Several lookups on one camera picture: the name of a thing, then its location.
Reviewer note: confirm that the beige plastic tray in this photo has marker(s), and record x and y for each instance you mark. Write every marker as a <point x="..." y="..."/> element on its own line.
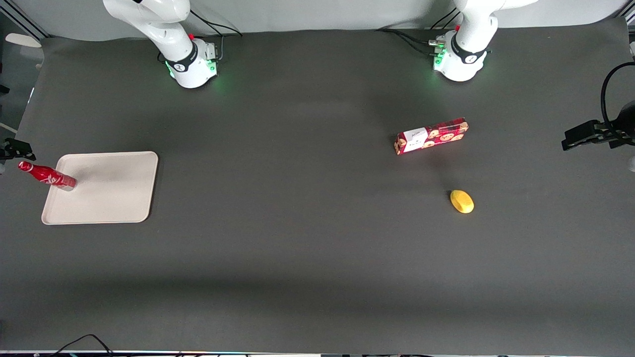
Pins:
<point x="109" y="193"/>

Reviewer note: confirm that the red cookie box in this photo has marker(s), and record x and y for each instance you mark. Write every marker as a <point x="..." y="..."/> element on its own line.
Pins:
<point x="431" y="136"/>

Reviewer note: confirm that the dark grey table mat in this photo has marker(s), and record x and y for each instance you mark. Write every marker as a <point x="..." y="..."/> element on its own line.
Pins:
<point x="317" y="258"/>

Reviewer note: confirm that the yellow lemon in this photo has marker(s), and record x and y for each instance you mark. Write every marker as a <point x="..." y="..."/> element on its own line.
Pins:
<point x="462" y="202"/>

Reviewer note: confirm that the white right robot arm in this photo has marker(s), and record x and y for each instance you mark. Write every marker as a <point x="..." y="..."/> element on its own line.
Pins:
<point x="168" y="29"/>

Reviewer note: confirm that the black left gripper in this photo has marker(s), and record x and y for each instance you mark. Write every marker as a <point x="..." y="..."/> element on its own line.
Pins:
<point x="626" y="123"/>

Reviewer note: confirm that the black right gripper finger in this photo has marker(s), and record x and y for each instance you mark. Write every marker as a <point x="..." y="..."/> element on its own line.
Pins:
<point x="16" y="148"/>

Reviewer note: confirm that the white oval plate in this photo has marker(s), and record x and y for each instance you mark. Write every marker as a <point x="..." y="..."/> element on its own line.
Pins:
<point x="24" y="40"/>

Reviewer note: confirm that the red coke bottle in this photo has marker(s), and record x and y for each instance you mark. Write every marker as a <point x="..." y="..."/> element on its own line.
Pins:
<point x="49" y="176"/>

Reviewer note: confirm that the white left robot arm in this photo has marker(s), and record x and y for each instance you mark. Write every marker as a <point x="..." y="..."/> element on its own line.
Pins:
<point x="469" y="44"/>

